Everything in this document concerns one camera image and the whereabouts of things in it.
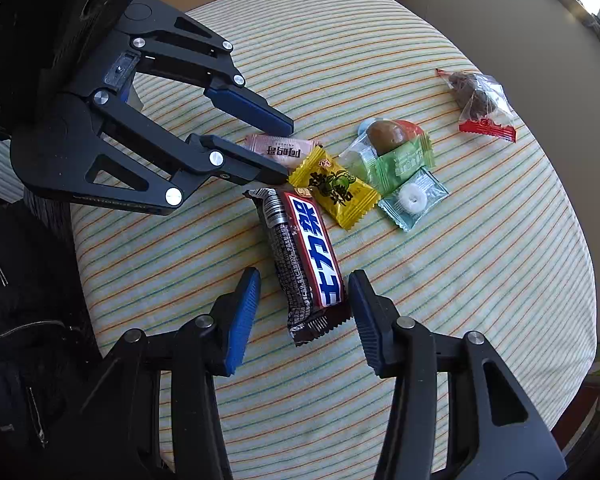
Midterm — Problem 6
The green candy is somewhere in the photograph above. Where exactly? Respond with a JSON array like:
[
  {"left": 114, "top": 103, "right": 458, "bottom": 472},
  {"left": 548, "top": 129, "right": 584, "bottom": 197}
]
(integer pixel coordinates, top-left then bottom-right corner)
[{"left": 366, "top": 134, "right": 436, "bottom": 196}]

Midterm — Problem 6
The Snickers bar Chinese label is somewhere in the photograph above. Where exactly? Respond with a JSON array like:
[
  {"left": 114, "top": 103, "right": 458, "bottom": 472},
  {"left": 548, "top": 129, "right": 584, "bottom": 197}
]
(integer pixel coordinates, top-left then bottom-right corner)
[{"left": 245, "top": 188, "right": 351, "bottom": 347}]

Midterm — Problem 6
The teal mint ring candy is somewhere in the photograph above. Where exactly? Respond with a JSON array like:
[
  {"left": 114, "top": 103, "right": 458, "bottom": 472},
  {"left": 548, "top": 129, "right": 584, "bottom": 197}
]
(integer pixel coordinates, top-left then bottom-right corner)
[{"left": 379, "top": 166, "right": 449, "bottom": 232}]

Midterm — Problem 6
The striped tablecloth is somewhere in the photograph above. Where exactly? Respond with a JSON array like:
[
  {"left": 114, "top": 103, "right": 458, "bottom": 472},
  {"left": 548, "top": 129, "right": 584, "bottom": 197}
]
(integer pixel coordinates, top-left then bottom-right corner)
[{"left": 71, "top": 0, "right": 596, "bottom": 479}]

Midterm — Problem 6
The pink candy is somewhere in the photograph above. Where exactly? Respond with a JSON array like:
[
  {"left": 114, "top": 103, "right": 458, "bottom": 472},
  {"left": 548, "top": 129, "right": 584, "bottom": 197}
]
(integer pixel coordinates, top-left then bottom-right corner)
[{"left": 245, "top": 133, "right": 318, "bottom": 170}]

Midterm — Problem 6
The brown egg snack pack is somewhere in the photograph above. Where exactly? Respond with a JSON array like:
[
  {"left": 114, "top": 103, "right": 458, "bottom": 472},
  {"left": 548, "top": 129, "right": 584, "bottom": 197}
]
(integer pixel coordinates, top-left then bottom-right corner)
[{"left": 338, "top": 118, "right": 428, "bottom": 186}]

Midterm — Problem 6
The yellow candy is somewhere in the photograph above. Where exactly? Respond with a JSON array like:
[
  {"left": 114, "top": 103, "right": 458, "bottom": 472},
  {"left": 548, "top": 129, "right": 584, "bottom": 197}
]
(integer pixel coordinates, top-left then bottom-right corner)
[{"left": 288, "top": 146, "right": 380, "bottom": 230}]

